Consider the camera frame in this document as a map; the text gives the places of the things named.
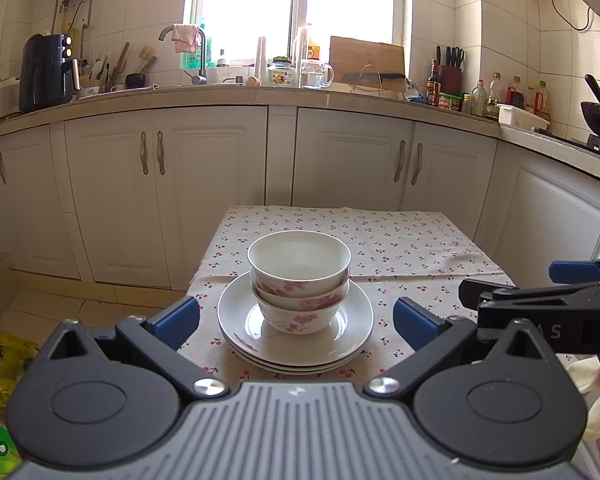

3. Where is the black air fryer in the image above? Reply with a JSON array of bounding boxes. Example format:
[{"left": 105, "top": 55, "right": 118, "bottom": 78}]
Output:
[{"left": 18, "top": 33, "right": 80, "bottom": 114}]

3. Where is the yellow plastic bag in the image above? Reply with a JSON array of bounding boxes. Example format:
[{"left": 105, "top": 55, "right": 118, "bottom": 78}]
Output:
[{"left": 0, "top": 327, "right": 42, "bottom": 418}]

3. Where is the clear glass bottle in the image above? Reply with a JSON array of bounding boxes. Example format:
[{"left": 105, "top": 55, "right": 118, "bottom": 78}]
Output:
[{"left": 471, "top": 79, "right": 488, "bottom": 117}]

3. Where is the green-tinted bottle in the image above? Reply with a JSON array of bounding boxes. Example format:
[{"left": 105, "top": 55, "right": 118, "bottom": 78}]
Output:
[{"left": 486, "top": 72, "right": 503, "bottom": 121}]

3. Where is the yellow oil bottle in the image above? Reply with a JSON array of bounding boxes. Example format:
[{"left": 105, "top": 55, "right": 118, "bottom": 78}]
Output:
[{"left": 525, "top": 80, "right": 552, "bottom": 121}]

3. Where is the white countertop appliance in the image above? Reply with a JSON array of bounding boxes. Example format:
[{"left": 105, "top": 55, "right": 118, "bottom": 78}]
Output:
[{"left": 0, "top": 76, "right": 21, "bottom": 118}]

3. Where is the dark sauce bottle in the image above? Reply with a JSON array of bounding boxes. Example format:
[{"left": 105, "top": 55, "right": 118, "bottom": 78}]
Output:
[{"left": 426, "top": 59, "right": 442, "bottom": 107}]

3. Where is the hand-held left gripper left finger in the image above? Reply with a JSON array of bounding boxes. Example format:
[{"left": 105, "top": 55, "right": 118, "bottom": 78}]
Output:
[{"left": 47, "top": 296, "right": 231, "bottom": 402}]

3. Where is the glass pitcher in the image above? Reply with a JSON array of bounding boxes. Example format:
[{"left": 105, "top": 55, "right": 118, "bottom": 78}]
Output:
[{"left": 300, "top": 59, "right": 335, "bottom": 90}]

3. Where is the small white fruit-print plate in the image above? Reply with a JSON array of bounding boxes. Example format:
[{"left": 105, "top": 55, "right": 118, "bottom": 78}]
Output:
[{"left": 217, "top": 271, "right": 374, "bottom": 361}]

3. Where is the orange-label bottle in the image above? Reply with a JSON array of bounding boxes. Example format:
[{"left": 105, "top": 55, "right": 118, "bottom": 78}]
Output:
[{"left": 304, "top": 24, "right": 322, "bottom": 62}]

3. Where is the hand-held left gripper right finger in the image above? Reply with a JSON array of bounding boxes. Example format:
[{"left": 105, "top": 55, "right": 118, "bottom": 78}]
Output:
[{"left": 363, "top": 297, "right": 552, "bottom": 402}]

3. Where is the wooden brush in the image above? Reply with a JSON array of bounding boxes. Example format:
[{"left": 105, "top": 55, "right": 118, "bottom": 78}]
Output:
[{"left": 130, "top": 45, "right": 157, "bottom": 75}]

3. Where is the white plastic tray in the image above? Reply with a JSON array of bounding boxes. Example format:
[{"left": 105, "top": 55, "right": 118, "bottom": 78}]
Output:
[{"left": 497, "top": 103, "right": 551, "bottom": 131}]

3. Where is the cherry-print tablecloth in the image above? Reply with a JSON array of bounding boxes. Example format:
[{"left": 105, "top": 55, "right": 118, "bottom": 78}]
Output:
[{"left": 177, "top": 205, "right": 518, "bottom": 396}]

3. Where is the red-label bottle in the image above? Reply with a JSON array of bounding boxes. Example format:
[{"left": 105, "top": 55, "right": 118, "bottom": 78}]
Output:
[{"left": 505, "top": 76, "right": 526, "bottom": 110}]

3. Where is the large white fruit-print plate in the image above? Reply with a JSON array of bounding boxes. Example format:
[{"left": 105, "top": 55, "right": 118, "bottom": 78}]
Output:
[
  {"left": 219, "top": 320, "right": 373, "bottom": 369},
  {"left": 225, "top": 335, "right": 368, "bottom": 375}
]

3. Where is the dark red knife block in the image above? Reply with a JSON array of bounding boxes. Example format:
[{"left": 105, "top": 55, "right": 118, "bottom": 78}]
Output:
[{"left": 434, "top": 46, "right": 465, "bottom": 96}]

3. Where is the wooden cutting board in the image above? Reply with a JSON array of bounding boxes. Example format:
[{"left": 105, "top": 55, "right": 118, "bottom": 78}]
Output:
[{"left": 328, "top": 35, "right": 406, "bottom": 94}]

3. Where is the flower-print jar green lid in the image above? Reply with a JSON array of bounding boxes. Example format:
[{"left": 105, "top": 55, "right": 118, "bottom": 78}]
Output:
[{"left": 267, "top": 56, "right": 301, "bottom": 87}]

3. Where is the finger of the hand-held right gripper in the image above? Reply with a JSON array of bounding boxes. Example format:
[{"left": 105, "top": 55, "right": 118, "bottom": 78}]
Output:
[
  {"left": 548, "top": 259, "right": 600, "bottom": 286},
  {"left": 458, "top": 278, "right": 572, "bottom": 313}
]

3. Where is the green dish soap bottle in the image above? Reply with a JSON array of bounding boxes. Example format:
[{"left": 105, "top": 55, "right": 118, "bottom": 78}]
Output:
[{"left": 179, "top": 19, "right": 214, "bottom": 70}]

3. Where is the wire dish rack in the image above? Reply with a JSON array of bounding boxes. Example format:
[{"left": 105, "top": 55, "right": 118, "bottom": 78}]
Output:
[{"left": 351, "top": 64, "right": 384, "bottom": 94}]

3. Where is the kitchen window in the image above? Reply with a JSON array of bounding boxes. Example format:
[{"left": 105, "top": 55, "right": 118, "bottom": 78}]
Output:
[{"left": 184, "top": 0, "right": 396, "bottom": 63}]

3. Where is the white cup stack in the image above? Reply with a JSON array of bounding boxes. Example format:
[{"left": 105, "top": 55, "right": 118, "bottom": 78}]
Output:
[{"left": 256, "top": 36, "right": 269, "bottom": 87}]

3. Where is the white pink-flower bowl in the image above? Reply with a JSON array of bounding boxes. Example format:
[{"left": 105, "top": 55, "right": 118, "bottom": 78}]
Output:
[
  {"left": 247, "top": 230, "right": 352, "bottom": 295},
  {"left": 250, "top": 275, "right": 351, "bottom": 312},
  {"left": 254, "top": 290, "right": 348, "bottom": 336}
]

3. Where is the metal kitchen faucet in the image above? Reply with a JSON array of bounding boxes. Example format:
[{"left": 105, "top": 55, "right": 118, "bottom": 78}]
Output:
[{"left": 159, "top": 25, "right": 209, "bottom": 86}]

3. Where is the pink cloth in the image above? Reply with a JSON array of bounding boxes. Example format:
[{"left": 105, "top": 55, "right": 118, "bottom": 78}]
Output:
[{"left": 172, "top": 23, "right": 201, "bottom": 54}]

